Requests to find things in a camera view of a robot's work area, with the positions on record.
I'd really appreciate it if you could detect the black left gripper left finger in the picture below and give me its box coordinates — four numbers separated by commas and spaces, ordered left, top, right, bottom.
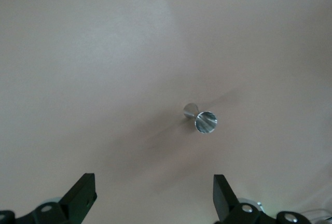
0, 173, 98, 224

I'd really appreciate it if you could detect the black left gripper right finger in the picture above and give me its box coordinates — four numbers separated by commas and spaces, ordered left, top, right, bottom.
213, 174, 311, 224

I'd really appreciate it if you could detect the steel jigger measuring cup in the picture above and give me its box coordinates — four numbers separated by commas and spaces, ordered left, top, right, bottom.
183, 102, 218, 134

